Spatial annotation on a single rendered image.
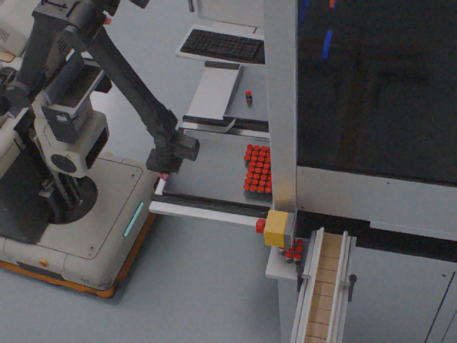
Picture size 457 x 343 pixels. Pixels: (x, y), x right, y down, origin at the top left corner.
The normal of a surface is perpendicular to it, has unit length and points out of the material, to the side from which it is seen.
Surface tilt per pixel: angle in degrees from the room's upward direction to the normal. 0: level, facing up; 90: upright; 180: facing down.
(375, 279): 90
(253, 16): 90
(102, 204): 0
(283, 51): 90
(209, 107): 0
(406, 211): 90
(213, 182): 0
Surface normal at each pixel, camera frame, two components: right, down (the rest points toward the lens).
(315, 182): -0.25, 0.77
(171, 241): -0.10, -0.62
